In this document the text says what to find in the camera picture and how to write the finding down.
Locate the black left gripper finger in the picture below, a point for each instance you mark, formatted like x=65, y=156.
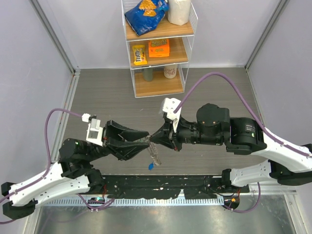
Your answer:
x=129, y=134
x=126, y=150

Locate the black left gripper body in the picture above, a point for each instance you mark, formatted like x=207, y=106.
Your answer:
x=108, y=137

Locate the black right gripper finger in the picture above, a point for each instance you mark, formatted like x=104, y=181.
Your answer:
x=164, y=141
x=162, y=133

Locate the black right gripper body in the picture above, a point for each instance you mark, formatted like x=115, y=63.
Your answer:
x=177, y=138

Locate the metal key organizer with rings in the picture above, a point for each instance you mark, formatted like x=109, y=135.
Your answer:
x=152, y=150

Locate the key with blue tag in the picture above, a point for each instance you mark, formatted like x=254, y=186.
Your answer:
x=151, y=166

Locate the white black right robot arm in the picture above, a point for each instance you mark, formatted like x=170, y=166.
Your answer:
x=241, y=136

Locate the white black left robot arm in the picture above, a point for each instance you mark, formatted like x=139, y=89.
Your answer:
x=73, y=173

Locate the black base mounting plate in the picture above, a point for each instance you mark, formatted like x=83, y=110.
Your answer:
x=165, y=186

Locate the white printed cup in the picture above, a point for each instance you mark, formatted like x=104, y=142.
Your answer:
x=170, y=71

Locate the yellow candy bag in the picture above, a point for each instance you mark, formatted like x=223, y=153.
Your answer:
x=139, y=55

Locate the orange candy box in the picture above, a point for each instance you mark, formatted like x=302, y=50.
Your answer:
x=159, y=48

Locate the blue chips bag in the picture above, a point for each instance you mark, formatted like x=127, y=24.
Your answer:
x=146, y=15

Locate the white paper towel roll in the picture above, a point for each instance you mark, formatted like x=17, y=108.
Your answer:
x=179, y=10

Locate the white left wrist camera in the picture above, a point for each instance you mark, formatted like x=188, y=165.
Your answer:
x=94, y=131

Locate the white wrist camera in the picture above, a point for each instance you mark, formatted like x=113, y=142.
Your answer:
x=171, y=110
x=94, y=131

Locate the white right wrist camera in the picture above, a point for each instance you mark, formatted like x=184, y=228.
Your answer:
x=171, y=110

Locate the white slotted cable duct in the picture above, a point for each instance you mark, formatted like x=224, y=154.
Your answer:
x=179, y=201

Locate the white wire shelf unit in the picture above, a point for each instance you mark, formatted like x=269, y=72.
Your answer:
x=159, y=60

